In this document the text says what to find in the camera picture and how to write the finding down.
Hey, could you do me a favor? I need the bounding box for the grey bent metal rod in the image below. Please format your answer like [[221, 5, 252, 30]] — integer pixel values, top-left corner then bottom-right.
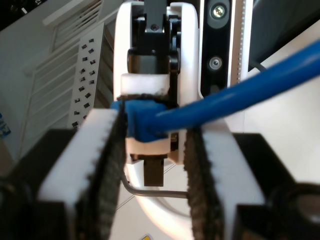
[[121, 172, 189, 200]]

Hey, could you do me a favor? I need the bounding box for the blue network cable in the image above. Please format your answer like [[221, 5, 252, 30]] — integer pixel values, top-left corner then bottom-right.
[[109, 39, 320, 145]]

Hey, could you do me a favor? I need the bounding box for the white perforated strip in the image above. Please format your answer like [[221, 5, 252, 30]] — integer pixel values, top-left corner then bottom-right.
[[67, 22, 105, 129]]

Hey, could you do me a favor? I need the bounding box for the white slatted panel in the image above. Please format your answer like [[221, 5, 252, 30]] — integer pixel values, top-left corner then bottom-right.
[[21, 0, 106, 156]]

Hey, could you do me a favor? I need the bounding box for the gripper camera bar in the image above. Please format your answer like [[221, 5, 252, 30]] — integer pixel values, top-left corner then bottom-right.
[[198, 0, 250, 100]]

